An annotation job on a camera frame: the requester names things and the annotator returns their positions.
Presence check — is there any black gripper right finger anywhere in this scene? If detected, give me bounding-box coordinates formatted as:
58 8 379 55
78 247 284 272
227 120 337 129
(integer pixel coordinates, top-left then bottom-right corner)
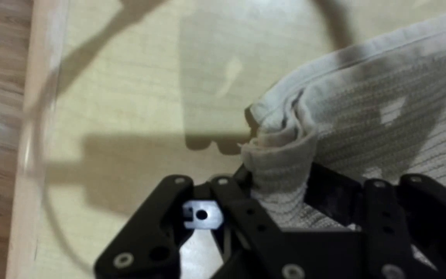
306 162 446 279

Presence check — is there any white ribbed towel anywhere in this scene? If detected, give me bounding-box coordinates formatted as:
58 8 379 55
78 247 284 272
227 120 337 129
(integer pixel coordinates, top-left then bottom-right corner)
241 7 446 231

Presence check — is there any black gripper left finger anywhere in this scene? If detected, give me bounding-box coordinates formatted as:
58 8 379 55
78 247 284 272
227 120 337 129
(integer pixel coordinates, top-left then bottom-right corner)
94 165 307 279

